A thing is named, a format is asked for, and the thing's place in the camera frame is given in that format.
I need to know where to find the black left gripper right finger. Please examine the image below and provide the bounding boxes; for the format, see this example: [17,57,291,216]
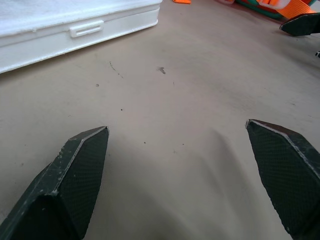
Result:
[245,118,320,240]

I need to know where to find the orange and green items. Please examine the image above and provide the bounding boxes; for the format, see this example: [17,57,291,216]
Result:
[219,0,320,21]

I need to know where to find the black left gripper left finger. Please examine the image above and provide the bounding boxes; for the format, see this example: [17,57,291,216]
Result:
[0,125,110,240]

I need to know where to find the white plastic storage box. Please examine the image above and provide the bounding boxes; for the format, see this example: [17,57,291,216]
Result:
[0,0,163,75]

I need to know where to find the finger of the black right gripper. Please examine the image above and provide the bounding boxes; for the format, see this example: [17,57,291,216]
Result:
[279,12,320,37]

